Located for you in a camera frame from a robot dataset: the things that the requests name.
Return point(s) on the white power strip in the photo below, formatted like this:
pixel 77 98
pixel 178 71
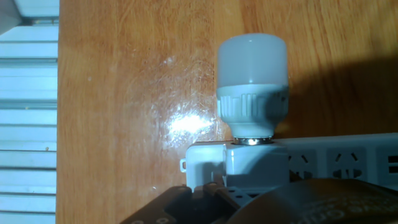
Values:
pixel 342 144

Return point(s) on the brown wooden board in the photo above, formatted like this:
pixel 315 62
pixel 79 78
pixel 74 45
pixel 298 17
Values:
pixel 124 93

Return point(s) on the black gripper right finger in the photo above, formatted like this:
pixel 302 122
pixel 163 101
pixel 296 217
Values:
pixel 295 176

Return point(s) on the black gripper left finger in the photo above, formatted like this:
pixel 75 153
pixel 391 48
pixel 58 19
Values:
pixel 149 210

